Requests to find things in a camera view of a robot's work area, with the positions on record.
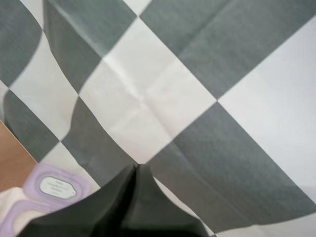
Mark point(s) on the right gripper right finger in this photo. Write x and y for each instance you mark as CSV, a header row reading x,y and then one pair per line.
x,y
153,209

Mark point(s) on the white wet wipes pack lilac lid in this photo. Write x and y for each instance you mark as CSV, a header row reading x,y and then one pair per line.
x,y
37,195

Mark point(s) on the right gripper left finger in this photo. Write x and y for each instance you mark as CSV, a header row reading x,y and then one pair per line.
x,y
98,212

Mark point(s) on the checked cloth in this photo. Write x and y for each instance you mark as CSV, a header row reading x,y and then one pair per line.
x,y
172,81

